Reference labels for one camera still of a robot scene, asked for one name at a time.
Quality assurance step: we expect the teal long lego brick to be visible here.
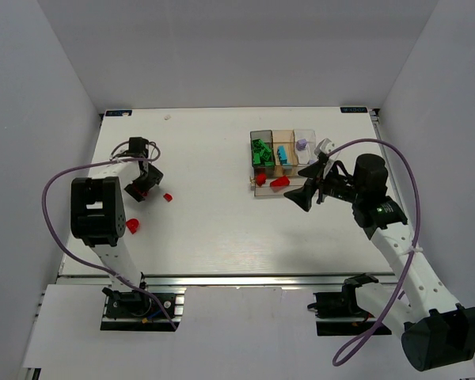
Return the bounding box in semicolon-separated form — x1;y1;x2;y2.
276;146;289;165

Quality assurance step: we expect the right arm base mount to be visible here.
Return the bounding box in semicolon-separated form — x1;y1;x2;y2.
306;273;396;337

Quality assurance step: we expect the purple lego cube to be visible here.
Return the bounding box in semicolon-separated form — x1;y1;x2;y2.
296;139;308;150

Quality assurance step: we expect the red sloped lego brick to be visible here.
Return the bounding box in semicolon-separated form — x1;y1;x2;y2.
255;173;267;187

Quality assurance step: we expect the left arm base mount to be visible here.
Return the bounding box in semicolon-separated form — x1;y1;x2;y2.
100;287;181;333

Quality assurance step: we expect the long grey drawer bin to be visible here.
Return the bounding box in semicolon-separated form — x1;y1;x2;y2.
249;165;308;198

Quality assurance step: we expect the smoky grey plastic bin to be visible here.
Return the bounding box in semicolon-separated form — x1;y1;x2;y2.
250;130;276;177

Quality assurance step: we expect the green square lego brick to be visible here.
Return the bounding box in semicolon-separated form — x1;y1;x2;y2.
252;139;264;152

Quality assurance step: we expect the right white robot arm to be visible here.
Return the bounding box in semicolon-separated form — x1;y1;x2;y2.
285;153;475;371

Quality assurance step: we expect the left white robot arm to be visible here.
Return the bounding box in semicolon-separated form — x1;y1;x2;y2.
70;137;163;292

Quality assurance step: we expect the green long lego brick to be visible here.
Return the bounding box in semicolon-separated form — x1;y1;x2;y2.
259;146;274;164

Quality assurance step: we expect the blue corner label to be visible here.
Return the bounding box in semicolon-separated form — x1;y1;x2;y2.
104;109;132;117
340;106;368;113

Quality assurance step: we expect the blue corner label left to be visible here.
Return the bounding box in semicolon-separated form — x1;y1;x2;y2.
104;109;132;117

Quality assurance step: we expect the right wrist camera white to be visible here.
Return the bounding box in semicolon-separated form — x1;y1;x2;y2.
314;139;336;158

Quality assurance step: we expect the blue corner label right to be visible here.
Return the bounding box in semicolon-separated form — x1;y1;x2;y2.
340;106;368;113

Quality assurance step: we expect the aluminium table rail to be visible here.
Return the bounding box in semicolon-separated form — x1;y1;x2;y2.
56;273;397;287

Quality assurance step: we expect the red arch lego piece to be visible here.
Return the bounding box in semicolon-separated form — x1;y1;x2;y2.
126;218;140;234

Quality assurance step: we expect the amber plastic bin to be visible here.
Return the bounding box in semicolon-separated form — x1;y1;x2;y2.
272;130;299;177

